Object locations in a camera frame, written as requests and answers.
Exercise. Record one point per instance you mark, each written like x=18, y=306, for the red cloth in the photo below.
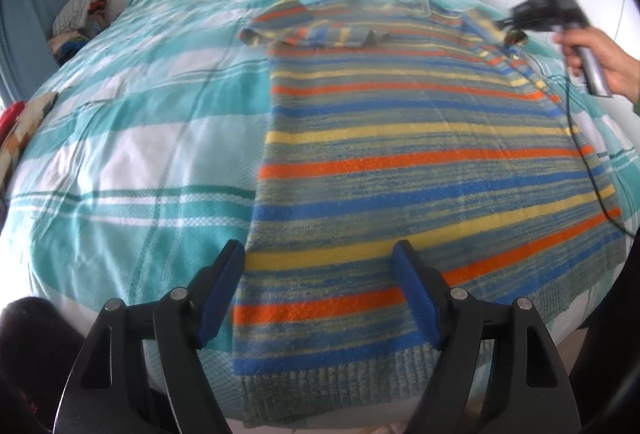
x=10, y=119

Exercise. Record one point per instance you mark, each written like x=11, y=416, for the blue curtain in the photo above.
x=30, y=14

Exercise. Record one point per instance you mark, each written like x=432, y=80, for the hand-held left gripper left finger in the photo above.
x=220, y=296

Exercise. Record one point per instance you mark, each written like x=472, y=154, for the pile of clothes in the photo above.
x=80, y=22

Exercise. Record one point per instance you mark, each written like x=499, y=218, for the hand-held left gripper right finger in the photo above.
x=417, y=299

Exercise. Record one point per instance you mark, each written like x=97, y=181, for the orange white patterned cloth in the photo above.
x=22, y=139

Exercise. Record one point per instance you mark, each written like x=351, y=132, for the teal plaid blanket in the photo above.
x=150, y=124

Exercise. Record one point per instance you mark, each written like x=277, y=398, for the striped knit sweater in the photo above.
x=400, y=139

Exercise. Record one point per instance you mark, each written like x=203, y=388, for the person's right hand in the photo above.
x=615, y=59

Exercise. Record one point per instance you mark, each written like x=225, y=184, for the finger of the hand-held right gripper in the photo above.
x=485, y=25

